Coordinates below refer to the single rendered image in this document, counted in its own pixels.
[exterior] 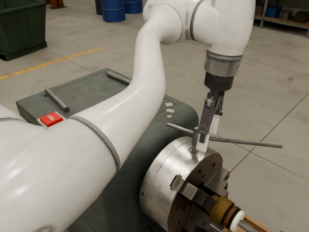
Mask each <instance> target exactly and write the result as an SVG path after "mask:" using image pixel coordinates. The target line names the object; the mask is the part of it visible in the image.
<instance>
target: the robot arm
mask: <svg viewBox="0 0 309 232"><path fill-rule="evenodd" d="M255 5H256V0H148V1H147V2H146V4H145V6H144V9H143V20H144V22H145V25H144V26H143V27H142V28H141V29H140V31H139V33H138V35H137V39H136V44H135V56H134V68H133V77H132V81H131V83H130V84H129V86H128V87H127V88H126V89H124V90H123V91H122V92H120V93H118V94H117V95H115V96H113V97H111V98H109V99H107V100H105V101H103V102H101V103H99V104H97V105H95V106H92V107H90V108H88V109H86V110H83V111H81V112H79V113H76V114H74V115H72V116H70V117H69V118H67V119H65V120H64V121H62V122H60V123H58V124H57V125H55V126H53V127H52V128H50V129H46V128H45V127H43V126H38V125H34V124H31V123H28V122H27V121H25V120H24V119H23V118H22V117H21V116H20V115H19V114H17V113H16V112H14V111H12V110H10V109H9V108H7V107H5V106H3V105H1V104H0V232H64V231H65V230H66V229H67V228H69V227H70V226H71V225H72V224H73V223H74V222H75V221H76V220H77V219H78V218H79V217H80V216H81V215H82V214H83V213H84V212H85V211H86V210H87V209H88V208H89V207H90V206H91V205H92V204H93V203H94V202H95V201H96V199H97V198H98V197H99V196H100V194H101V193H102V191H103V190H104V189H105V187H106V186H107V184H108V183H109V182H110V181H111V180H112V178H113V177H114V176H115V174H116V173H117V172H118V171H119V170H120V168H121V167H122V165H123V163H124V162H125V160H126V159H127V157H128V155H129V154H130V152H131V151H132V149H133V147H134V146H135V144H136V143H137V142H138V140H139V139H140V137H141V136H142V134H143V133H144V131H145V130H146V129H147V127H148V126H149V124H150V123H151V122H152V120H153V119H154V117H155V115H156V114H157V112H158V110H159V108H160V106H161V104H162V101H163V98H164V95H165V89H166V77H165V71H164V65H163V60H162V55H161V49H160V43H161V44H163V45H172V44H175V43H180V42H185V41H186V40H191V41H197V42H200V43H202V44H204V45H206V46H207V51H206V59H205V65H204V69H205V71H206V75H205V80H204V84H205V86H206V87H208V88H209V89H210V92H208V94H207V98H206V99H205V102H204V108H203V112H202V115H201V119H200V124H199V128H198V129H197V133H199V135H198V140H197V145H196V150H198V151H201V152H204V153H206V150H207V145H208V140H209V136H210V134H213V135H216V132H217V127H218V122H219V118H220V116H222V114H223V113H222V112H221V111H222V107H223V100H224V94H225V91H228V90H230V89H231V88H232V85H233V80H234V76H235V75H236V74H237V72H238V69H239V66H240V62H241V59H242V54H243V51H244V49H245V47H246V45H247V43H248V41H249V38H250V35H251V31H252V26H253V21H254V14H255Z"/></svg>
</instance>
